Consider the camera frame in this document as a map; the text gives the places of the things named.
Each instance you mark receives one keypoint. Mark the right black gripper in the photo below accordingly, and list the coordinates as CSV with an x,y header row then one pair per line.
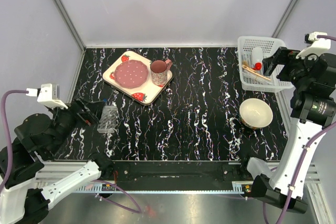
x,y
282,56

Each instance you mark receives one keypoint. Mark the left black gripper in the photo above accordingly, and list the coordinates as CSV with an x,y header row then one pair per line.
x,y
92,116

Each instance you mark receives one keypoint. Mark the white wash bottle red cap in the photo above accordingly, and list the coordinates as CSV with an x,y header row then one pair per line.
x,y
257,57

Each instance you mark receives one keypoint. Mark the clear test tube rack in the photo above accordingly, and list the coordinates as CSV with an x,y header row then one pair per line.
x,y
108,120

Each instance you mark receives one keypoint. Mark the clear plastic pipettes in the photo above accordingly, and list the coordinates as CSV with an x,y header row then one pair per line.
x,y
256,80

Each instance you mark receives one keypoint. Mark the wooden test tube clamp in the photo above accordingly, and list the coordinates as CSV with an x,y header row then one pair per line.
x,y
256,73

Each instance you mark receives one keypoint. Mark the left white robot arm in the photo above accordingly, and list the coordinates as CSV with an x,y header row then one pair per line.
x,y
37,141

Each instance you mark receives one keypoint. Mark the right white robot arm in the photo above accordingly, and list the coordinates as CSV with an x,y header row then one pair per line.
x,y
313,111

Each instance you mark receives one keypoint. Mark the white plastic basket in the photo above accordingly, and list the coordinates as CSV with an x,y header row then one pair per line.
x,y
269,46

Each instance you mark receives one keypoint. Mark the cream floral bowl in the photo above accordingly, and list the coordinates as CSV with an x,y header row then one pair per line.
x,y
255,113

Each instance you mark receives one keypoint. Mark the pink dotted plate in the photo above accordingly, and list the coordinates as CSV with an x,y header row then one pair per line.
x,y
131,74

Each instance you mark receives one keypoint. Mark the cream strawberry tray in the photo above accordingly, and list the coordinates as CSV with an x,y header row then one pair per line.
x,y
145,94

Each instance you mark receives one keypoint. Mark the pink patterned mug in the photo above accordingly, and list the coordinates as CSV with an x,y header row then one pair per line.
x,y
159,71

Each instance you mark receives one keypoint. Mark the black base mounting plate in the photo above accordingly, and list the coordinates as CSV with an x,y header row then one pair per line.
x,y
176,175

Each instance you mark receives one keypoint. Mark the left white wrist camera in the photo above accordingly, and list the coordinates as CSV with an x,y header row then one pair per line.
x,y
48,95

